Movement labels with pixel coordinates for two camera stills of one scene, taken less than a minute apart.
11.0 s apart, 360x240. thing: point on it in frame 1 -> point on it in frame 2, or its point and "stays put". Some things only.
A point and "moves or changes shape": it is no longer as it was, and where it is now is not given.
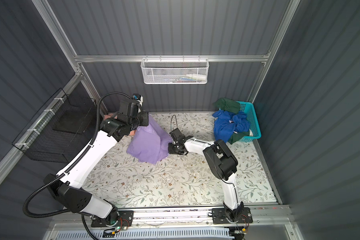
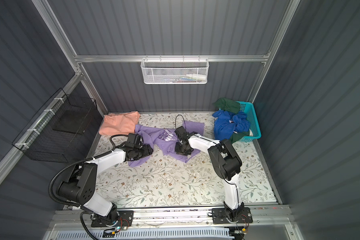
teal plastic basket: [248, 108] stays put
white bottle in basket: [196, 76] stays put
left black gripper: [144, 115] -> [147, 151]
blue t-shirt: [226, 123] stays put
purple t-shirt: [149, 143] moves or changes shape
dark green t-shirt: [228, 104] stays put
